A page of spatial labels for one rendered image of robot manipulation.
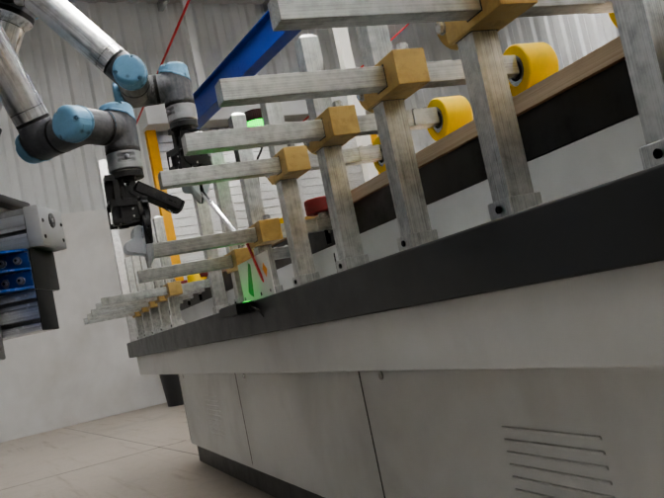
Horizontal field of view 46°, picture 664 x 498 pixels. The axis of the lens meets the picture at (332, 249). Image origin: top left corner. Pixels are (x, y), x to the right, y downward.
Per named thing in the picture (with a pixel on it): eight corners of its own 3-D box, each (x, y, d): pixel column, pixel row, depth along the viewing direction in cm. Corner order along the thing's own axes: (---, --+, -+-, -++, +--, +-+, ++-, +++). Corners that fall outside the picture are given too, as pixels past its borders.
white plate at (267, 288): (274, 294, 174) (265, 250, 175) (243, 304, 198) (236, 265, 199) (276, 293, 174) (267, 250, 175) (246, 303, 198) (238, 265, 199)
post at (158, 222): (176, 339, 297) (153, 215, 301) (175, 340, 300) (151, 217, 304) (186, 338, 298) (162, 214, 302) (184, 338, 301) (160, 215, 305)
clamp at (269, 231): (262, 242, 176) (258, 219, 176) (247, 251, 188) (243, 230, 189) (286, 238, 178) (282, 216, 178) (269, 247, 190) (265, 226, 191)
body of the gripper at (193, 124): (194, 174, 206) (186, 128, 207) (211, 165, 199) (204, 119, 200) (168, 175, 201) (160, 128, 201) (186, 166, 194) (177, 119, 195)
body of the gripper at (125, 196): (110, 233, 173) (101, 180, 174) (149, 227, 176) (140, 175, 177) (114, 226, 166) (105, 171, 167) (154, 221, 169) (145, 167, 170)
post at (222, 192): (244, 326, 205) (208, 147, 208) (240, 327, 208) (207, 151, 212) (257, 323, 206) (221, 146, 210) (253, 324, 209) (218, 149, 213)
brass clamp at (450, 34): (496, 4, 84) (486, -41, 85) (436, 52, 97) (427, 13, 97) (543, 2, 87) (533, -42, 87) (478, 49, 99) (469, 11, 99)
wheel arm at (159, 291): (103, 308, 285) (101, 296, 286) (102, 308, 288) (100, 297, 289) (218, 287, 302) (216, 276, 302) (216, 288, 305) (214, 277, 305)
